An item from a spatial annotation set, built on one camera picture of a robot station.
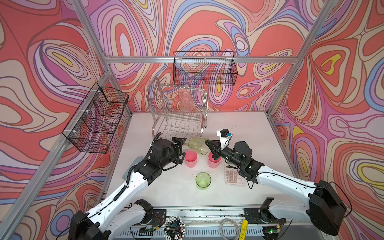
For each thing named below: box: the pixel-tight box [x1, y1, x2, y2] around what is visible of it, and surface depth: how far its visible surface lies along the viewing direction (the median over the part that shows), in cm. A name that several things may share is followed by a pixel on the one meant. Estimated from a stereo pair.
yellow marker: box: [239, 219, 249, 240], surface depth 70 cm
